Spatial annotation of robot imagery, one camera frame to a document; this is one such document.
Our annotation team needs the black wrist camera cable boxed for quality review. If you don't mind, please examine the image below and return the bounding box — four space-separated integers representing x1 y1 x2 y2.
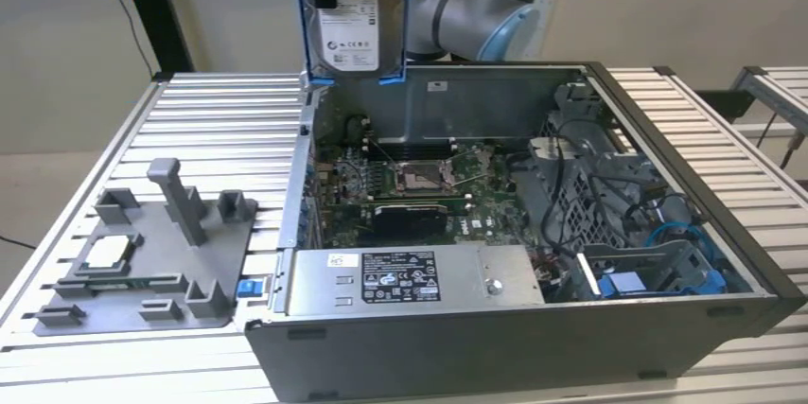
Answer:
98 0 156 75

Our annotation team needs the black upright pillar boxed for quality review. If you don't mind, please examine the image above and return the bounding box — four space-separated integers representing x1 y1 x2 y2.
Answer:
116 0 194 75

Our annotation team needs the blue plastic drive carrier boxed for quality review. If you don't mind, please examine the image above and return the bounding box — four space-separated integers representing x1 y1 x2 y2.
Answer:
592 269 726 300

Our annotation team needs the black table bracket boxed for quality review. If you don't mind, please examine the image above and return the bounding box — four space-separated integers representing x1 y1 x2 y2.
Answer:
696 88 756 124

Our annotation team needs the perforated metal drive cage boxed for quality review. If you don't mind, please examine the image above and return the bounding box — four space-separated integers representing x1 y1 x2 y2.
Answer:
509 109 696 255

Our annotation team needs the disk bay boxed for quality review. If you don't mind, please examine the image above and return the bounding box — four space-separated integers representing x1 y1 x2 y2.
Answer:
565 239 730 302

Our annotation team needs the blue case latch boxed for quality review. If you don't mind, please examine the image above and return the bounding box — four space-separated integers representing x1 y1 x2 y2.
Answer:
233 278 262 301

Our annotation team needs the silver CPU chip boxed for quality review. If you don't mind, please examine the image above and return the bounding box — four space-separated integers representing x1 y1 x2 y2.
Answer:
84 236 144 270

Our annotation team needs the black open PC case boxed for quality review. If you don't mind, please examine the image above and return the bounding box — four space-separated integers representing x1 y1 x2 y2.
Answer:
244 61 808 403

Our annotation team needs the green motherboard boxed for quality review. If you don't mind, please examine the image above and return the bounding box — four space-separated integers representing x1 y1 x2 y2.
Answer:
312 138 537 250

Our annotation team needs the green RAM stick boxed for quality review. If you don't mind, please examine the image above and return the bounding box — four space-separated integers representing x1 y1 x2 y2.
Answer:
80 274 185 292

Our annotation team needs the silver power supply unit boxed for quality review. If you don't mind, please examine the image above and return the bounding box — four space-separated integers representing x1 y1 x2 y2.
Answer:
286 245 548 319

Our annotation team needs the black graphics card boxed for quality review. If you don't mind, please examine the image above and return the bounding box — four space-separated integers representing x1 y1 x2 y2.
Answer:
369 202 450 238

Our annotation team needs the black cable inside case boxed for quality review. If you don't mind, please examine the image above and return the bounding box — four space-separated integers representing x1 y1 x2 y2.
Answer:
541 119 632 254

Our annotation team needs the grey plastic parts rack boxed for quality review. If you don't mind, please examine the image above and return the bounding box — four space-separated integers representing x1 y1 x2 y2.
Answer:
30 156 261 338

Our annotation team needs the thin black floor cable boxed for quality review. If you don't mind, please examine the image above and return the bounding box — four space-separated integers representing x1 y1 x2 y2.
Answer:
0 232 37 250

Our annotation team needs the light blue wire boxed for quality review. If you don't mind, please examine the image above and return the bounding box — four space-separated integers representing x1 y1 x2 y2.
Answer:
648 220 713 259

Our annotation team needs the hard disk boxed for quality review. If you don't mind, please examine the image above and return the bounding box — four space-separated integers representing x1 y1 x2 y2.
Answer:
286 0 413 89

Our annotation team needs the white frame post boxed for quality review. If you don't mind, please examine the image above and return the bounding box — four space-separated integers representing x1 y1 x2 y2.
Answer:
529 0 570 65

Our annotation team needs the CPU socket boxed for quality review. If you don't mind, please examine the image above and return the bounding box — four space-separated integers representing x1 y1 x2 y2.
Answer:
389 159 457 196

